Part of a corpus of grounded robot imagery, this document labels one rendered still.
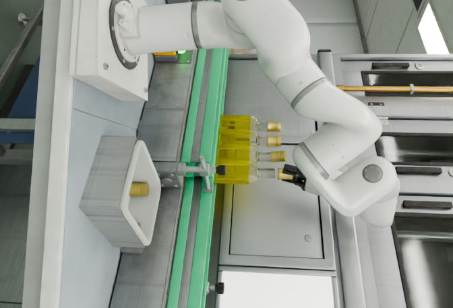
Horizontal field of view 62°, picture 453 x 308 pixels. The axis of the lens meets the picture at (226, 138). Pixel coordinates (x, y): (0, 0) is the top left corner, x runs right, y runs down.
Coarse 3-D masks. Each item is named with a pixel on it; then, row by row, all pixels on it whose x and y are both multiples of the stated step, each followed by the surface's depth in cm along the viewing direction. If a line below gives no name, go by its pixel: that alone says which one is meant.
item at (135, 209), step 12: (144, 144) 83; (132, 156) 78; (144, 156) 86; (132, 168) 77; (144, 168) 91; (132, 180) 95; (144, 180) 95; (156, 180) 95; (156, 192) 97; (120, 204) 74; (132, 204) 95; (144, 204) 95; (156, 204) 95; (132, 216) 77; (144, 216) 93; (144, 228) 91; (144, 240) 85
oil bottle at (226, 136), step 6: (222, 132) 119; (228, 132) 119; (234, 132) 119; (240, 132) 119; (246, 132) 119; (252, 132) 119; (222, 138) 118; (228, 138) 118; (234, 138) 117; (240, 138) 117; (246, 138) 117; (252, 138) 117; (258, 138) 118; (240, 144) 117; (246, 144) 117; (252, 144) 117; (258, 144) 119
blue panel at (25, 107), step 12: (36, 72) 125; (24, 84) 122; (36, 84) 122; (24, 96) 119; (36, 96) 118; (12, 108) 116; (24, 108) 116; (0, 132) 111; (12, 132) 110; (24, 132) 110
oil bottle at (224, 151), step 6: (222, 144) 117; (228, 144) 117; (234, 144) 117; (216, 150) 115; (222, 150) 115; (228, 150) 115; (234, 150) 115; (240, 150) 115; (246, 150) 115; (252, 150) 115; (216, 156) 114; (222, 156) 114; (228, 156) 114; (234, 156) 114; (240, 156) 114; (246, 156) 114; (252, 156) 114; (258, 156) 115
